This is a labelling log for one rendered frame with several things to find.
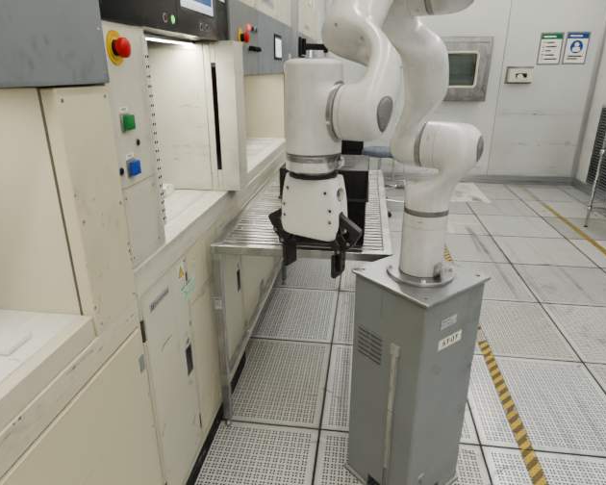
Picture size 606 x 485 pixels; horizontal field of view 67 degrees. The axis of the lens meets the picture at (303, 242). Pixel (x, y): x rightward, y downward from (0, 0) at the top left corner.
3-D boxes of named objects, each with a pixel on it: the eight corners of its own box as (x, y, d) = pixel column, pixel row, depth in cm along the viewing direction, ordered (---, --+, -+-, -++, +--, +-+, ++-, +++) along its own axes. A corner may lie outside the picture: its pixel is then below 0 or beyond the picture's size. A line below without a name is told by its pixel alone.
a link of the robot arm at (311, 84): (356, 150, 70) (304, 145, 75) (359, 57, 65) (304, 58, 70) (328, 159, 64) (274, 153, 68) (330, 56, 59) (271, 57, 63)
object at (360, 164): (368, 202, 146) (370, 162, 141) (277, 198, 150) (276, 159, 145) (369, 181, 173) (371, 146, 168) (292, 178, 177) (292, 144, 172)
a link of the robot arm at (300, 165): (353, 150, 70) (352, 169, 71) (304, 145, 75) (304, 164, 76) (326, 159, 64) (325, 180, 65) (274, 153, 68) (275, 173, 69)
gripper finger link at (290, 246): (296, 224, 77) (296, 260, 80) (281, 220, 79) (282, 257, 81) (286, 229, 75) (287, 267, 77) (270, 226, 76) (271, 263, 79)
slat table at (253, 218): (378, 442, 172) (392, 254, 145) (223, 426, 179) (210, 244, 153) (374, 288, 292) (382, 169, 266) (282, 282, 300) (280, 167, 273)
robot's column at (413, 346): (459, 478, 157) (491, 276, 130) (404, 524, 141) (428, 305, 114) (396, 430, 177) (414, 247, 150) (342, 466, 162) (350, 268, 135)
